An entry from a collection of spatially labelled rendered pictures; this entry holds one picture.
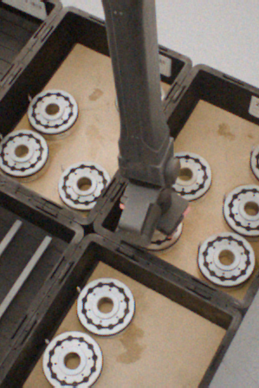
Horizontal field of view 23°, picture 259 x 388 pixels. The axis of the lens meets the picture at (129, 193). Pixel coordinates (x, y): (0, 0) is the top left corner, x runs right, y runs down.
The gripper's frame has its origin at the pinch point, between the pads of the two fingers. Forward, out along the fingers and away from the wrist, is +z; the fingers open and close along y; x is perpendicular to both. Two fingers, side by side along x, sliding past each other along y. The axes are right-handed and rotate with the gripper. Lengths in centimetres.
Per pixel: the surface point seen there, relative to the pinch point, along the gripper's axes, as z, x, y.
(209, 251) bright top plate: 0.8, 0.4, 11.3
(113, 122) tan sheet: 4.7, 13.9, -19.9
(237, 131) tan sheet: 5.1, 26.0, 2.1
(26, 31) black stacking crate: 5, 22, -50
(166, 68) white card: -0.1, 27.7, -16.1
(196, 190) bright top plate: 1.5, 9.2, 2.8
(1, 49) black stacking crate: 5, 15, -51
